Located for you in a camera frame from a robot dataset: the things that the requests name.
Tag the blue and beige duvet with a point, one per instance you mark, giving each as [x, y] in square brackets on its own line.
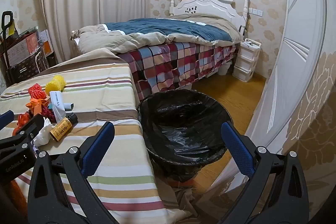
[162, 32]

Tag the waste bin with black bag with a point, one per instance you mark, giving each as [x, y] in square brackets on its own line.
[183, 119]

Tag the yellow foam fruit net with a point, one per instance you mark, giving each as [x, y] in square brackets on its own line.
[59, 80]
[51, 87]

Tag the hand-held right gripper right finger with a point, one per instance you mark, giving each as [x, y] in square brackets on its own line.
[237, 145]

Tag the yellow tag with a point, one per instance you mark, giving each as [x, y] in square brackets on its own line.
[11, 28]

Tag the brown bottle with yellow label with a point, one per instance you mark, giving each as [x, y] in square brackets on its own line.
[63, 127]

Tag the orange ribbon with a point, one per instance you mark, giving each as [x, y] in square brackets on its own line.
[36, 104]

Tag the plaid bed sheet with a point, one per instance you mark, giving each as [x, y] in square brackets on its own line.
[178, 64]

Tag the white plastic drawer unit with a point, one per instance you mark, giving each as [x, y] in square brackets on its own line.
[246, 58]

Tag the white and orange box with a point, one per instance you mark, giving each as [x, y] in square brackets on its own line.
[46, 41]

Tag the teal and white carton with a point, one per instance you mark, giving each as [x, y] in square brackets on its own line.
[68, 106]

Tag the dark red ribbon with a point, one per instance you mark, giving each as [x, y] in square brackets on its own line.
[48, 112]

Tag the white bucket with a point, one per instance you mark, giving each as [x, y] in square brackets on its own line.
[225, 67]

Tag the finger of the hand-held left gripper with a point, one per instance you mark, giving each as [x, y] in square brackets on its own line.
[6, 117]
[31, 125]

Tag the white wardrobe door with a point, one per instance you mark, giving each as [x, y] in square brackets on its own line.
[296, 29]

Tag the white carved headboard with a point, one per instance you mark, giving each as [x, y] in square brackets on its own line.
[204, 3]

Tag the wall switch panel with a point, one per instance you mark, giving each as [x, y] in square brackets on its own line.
[256, 12]

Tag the brown patterned storage bag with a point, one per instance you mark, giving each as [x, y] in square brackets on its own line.
[23, 67]

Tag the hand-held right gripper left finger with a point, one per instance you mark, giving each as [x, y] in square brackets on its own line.
[97, 145]

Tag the cream pleated curtain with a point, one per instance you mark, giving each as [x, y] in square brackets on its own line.
[94, 3]

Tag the printed cardboard box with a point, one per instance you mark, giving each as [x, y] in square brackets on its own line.
[19, 47]

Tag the white tissue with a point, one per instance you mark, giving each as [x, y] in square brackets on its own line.
[43, 134]

